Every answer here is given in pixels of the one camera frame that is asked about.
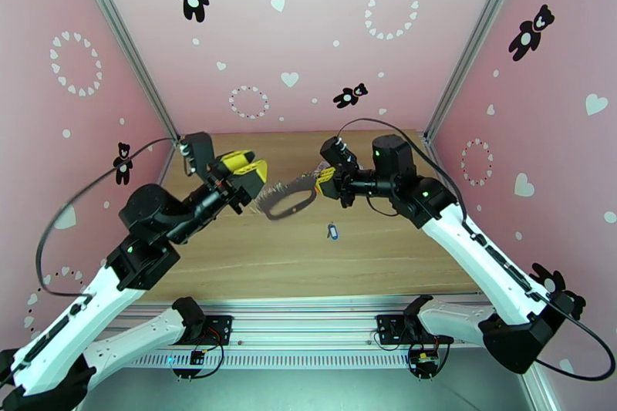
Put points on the wide aluminium base rail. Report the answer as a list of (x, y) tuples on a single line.
[(299, 327)]

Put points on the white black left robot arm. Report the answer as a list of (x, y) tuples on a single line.
[(72, 323)]

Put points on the blue key tag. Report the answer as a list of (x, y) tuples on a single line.
[(331, 232)]

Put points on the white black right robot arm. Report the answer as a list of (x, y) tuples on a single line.
[(477, 255)]

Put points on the aluminium corner post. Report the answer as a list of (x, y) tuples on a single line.
[(476, 38), (126, 43)]

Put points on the small black circuit board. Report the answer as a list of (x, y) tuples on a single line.
[(424, 359), (196, 357)]

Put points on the aluminium table edge rail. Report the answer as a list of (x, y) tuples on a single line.
[(164, 166)]

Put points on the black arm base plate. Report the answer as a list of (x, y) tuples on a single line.
[(388, 325), (221, 327)]

